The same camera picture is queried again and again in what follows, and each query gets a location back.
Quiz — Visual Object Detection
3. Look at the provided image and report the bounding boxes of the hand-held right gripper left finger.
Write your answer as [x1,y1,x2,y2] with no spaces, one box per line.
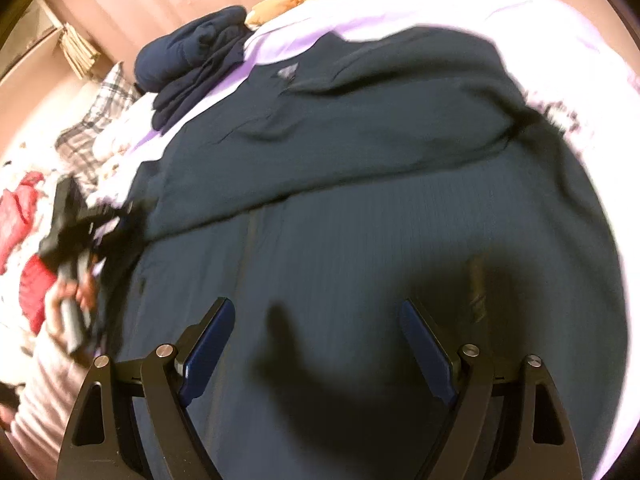
[55,297,236,480]

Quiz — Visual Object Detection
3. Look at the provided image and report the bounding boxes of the purple floral bed sheet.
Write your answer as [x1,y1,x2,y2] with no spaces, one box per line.
[95,0,640,480]

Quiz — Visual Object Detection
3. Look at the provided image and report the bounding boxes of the pale pink folded garment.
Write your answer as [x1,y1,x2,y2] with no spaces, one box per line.
[92,91,158,163]

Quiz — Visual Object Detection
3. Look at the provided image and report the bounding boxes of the red puffer jacket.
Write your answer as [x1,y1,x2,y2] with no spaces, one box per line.
[19,254,60,335]
[0,170,47,273]

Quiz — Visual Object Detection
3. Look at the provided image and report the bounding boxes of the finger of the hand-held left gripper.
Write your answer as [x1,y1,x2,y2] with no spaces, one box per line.
[97,199,153,243]

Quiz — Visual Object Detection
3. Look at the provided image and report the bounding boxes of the plaid pillow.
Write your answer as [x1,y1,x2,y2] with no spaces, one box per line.
[55,62,142,188]

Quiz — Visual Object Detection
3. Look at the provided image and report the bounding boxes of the dark navy knit sweater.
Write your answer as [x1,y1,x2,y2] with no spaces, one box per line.
[95,25,626,480]

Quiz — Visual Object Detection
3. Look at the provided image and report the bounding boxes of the folded navy clothes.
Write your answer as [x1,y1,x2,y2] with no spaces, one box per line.
[135,5,255,133]

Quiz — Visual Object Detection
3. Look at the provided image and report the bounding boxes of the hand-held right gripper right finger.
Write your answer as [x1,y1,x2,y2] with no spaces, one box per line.
[400,297,583,480]

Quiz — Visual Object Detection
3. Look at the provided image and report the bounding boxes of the person's left hand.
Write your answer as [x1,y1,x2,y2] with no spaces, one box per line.
[46,274,98,337]

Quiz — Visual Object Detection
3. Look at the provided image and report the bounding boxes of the person's left forearm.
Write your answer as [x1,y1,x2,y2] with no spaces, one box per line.
[9,330,98,480]

